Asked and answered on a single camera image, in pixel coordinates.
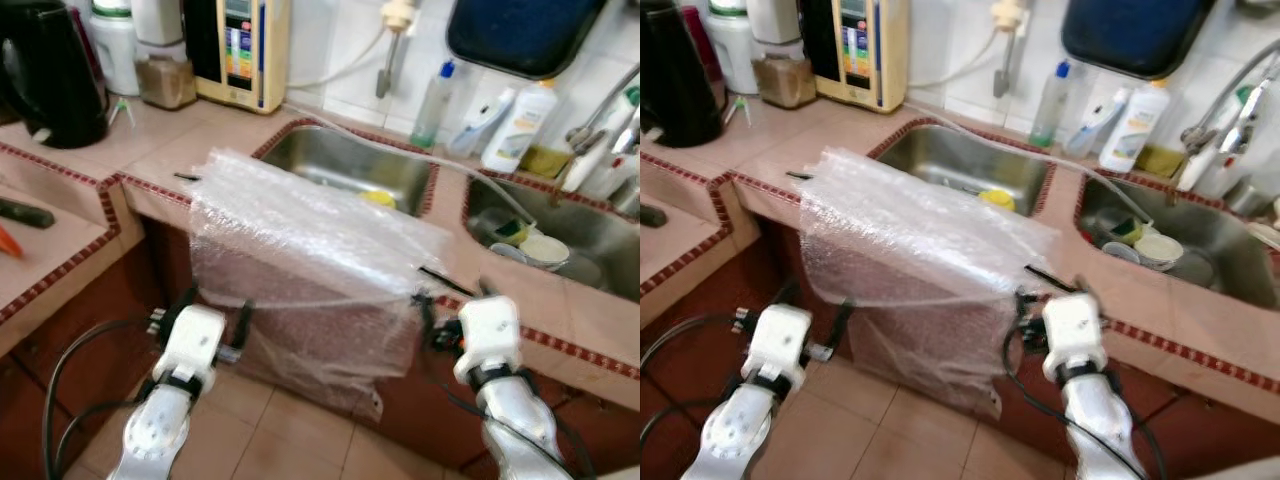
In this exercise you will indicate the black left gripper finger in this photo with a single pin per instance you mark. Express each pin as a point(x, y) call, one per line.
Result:
point(243, 325)
point(842, 325)

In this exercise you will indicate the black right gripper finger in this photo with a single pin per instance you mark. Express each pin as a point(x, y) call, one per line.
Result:
point(1025, 320)
point(428, 318)
point(488, 288)
point(1090, 290)

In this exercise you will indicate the clear bubble wrap sheet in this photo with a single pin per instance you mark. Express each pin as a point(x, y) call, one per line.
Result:
point(300, 270)
point(920, 270)

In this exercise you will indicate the yellow plastic bowl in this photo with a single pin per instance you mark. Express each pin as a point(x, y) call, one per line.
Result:
point(378, 199)
point(997, 199)

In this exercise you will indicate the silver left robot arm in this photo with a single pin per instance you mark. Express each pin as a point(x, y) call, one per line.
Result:
point(160, 430)
point(740, 430)

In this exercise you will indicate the thin black stick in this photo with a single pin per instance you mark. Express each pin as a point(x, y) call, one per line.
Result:
point(1052, 279)
point(447, 281)

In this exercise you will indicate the small pale cup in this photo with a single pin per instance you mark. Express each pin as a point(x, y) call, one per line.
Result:
point(505, 252)
point(1120, 252)

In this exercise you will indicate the green scrub pad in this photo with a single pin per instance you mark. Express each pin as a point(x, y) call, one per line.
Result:
point(1125, 230)
point(510, 230)

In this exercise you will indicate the white ceramic bowl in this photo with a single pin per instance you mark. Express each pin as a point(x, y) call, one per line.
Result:
point(545, 250)
point(1158, 250)

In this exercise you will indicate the steel sink basin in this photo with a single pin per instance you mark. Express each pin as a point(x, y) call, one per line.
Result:
point(590, 230)
point(960, 160)
point(340, 160)
point(1200, 240)

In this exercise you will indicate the yellow green sponge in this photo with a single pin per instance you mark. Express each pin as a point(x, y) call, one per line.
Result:
point(1160, 160)
point(545, 162)

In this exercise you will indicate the small black plastic piece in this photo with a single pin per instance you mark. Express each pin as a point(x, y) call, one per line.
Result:
point(798, 176)
point(187, 177)

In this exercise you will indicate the white dish soap bottle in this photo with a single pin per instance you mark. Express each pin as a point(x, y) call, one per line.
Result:
point(1135, 130)
point(520, 130)

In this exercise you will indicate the white squeeze tube bottle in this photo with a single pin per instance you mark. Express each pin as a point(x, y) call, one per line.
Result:
point(1095, 125)
point(480, 125)

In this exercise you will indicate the dark green cucumber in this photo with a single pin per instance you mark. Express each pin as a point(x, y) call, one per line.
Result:
point(650, 214)
point(25, 212)

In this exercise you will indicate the clear bottle blue cap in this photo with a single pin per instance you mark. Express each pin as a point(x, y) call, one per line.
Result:
point(1048, 110)
point(432, 110)

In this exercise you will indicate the grey metal pipe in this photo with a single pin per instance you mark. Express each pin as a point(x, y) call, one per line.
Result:
point(385, 70)
point(1000, 70)

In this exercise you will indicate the white chopsticks green hinge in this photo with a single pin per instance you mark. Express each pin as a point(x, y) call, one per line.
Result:
point(738, 108)
point(120, 110)

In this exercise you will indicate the orange curved plastic item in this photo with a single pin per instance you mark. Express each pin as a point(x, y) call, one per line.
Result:
point(8, 242)

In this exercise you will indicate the jar of brown powder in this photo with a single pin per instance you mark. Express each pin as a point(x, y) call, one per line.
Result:
point(783, 80)
point(165, 82)

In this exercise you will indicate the dark blue pan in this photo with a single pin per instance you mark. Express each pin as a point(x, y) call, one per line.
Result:
point(1140, 35)
point(525, 35)

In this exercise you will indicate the cream black water ionizer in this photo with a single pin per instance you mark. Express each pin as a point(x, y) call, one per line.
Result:
point(860, 55)
point(240, 55)

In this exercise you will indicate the black electric kettle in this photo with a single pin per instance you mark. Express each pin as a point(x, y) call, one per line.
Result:
point(680, 75)
point(50, 80)

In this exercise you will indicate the cream tap fitting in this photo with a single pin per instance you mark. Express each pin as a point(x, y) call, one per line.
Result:
point(400, 12)
point(1012, 12)

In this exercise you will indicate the white jug green lid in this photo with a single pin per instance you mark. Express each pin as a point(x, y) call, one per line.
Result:
point(728, 45)
point(115, 50)

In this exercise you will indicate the maroon plastic container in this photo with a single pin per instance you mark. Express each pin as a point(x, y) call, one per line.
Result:
point(697, 35)

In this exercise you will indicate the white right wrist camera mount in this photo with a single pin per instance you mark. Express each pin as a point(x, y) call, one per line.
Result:
point(1073, 335)
point(490, 335)

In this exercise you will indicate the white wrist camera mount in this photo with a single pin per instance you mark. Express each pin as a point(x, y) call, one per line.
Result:
point(780, 340)
point(1073, 335)
point(190, 340)
point(490, 335)

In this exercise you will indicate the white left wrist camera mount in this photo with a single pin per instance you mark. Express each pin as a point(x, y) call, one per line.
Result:
point(780, 340)
point(190, 340)

